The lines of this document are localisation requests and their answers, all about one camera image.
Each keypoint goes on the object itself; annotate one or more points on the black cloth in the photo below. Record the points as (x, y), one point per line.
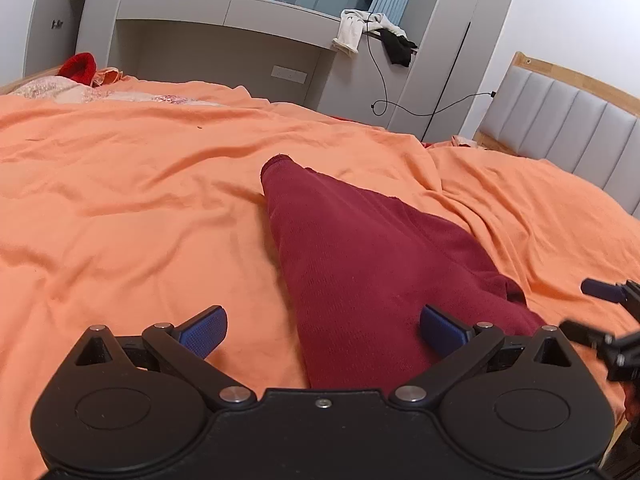
(397, 45)

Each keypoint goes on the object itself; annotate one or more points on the white wall outlet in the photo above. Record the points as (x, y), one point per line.
(289, 74)

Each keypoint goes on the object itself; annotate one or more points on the small orange cloth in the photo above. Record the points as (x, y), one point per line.
(107, 76)

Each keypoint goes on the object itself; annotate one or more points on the red plush item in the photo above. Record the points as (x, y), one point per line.
(77, 67)

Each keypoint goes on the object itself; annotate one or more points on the floral beige blanket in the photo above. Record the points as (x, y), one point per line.
(60, 91)

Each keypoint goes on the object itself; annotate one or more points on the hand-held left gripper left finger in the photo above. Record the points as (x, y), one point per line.
(207, 331)

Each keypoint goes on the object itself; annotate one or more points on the wooden bed footboard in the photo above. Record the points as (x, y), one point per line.
(25, 80)

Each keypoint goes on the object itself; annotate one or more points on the small dark wall hook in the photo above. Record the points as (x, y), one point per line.
(57, 24)

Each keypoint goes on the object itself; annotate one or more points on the white cloth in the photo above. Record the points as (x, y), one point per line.
(350, 30)

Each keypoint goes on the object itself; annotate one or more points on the grey built-in desk unit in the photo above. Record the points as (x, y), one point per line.
(210, 35)

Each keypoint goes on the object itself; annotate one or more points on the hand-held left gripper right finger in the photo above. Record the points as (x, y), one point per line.
(440, 328)

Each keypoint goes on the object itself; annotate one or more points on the grey padded wooden headboard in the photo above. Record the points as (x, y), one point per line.
(565, 120)

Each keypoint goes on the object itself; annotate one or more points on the maroon knit garment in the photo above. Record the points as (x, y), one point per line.
(360, 250)

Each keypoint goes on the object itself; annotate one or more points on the orange bed sheet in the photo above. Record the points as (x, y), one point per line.
(125, 185)

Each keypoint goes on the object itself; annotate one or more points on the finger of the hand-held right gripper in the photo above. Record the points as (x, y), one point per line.
(585, 332)
(600, 288)

